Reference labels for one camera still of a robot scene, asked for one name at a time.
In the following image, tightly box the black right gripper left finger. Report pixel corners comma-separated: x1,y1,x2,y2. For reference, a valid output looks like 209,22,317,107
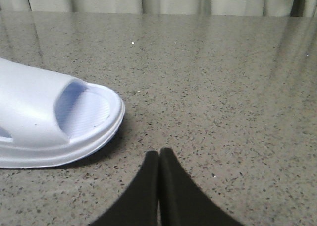
90,151,159,226

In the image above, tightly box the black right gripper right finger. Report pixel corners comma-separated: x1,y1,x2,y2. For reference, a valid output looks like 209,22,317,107
159,148,241,226

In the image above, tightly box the beige curtain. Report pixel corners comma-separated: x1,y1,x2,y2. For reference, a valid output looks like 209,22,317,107
0,0,317,17

